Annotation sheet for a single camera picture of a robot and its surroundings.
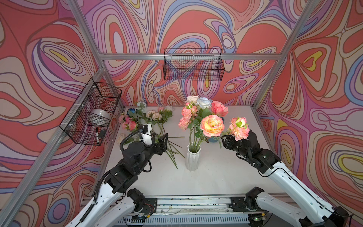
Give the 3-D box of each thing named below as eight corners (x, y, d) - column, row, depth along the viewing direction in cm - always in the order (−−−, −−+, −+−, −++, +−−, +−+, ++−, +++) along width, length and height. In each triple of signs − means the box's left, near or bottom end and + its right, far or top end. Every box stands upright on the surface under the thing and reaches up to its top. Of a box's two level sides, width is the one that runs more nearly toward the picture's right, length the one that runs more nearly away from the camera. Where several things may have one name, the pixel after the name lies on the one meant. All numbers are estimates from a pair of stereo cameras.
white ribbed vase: (186, 171, 87) (187, 154, 68) (185, 161, 91) (186, 142, 73) (197, 171, 87) (201, 154, 68) (196, 161, 91) (200, 142, 73)
